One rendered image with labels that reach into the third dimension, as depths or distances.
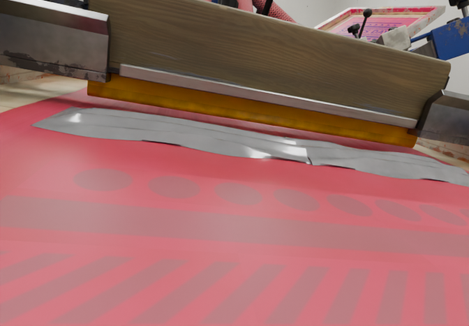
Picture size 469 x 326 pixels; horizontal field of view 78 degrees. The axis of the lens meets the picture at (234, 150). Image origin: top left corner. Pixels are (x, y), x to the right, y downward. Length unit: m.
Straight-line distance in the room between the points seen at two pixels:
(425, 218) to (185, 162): 0.13
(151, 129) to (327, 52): 0.18
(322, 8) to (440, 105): 4.59
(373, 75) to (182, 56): 0.19
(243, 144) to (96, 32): 0.15
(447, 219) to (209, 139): 0.14
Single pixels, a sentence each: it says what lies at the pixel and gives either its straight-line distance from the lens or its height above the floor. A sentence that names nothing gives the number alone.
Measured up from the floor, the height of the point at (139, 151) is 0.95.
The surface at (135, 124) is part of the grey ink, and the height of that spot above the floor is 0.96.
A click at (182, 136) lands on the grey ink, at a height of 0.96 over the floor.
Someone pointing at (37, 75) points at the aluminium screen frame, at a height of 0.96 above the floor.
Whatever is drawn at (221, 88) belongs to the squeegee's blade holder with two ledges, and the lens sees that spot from 0.26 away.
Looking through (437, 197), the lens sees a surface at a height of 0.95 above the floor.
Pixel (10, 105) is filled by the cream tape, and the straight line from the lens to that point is 0.26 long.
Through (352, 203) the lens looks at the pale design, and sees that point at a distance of 0.16.
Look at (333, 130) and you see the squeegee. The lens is 0.33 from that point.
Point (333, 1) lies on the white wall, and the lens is 5.02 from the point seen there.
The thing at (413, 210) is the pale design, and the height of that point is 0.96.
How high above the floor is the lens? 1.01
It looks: 15 degrees down
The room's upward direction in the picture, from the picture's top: 11 degrees clockwise
